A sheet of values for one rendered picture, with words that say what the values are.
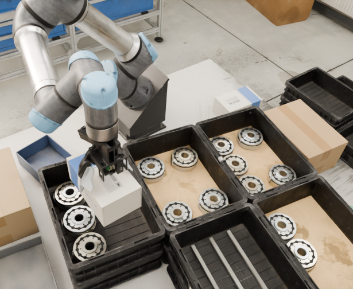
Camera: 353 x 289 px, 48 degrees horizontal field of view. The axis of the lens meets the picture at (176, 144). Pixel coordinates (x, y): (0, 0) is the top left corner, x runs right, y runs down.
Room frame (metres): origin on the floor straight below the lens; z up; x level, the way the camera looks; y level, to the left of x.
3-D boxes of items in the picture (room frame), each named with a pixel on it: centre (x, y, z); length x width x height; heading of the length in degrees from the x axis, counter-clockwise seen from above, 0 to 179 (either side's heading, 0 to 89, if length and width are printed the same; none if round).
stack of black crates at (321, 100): (1.88, -0.84, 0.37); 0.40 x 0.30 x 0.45; 41
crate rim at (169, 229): (0.88, -0.03, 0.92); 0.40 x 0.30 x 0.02; 30
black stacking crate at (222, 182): (0.88, -0.03, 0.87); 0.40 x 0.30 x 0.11; 30
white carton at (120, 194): (0.68, 0.19, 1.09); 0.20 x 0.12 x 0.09; 41
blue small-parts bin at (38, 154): (1.02, 0.51, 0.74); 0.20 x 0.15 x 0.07; 52
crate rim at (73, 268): (0.73, 0.23, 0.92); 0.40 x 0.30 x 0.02; 30
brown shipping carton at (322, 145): (1.25, -0.53, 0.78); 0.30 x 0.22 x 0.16; 33
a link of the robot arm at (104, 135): (0.66, 0.17, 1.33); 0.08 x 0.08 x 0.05
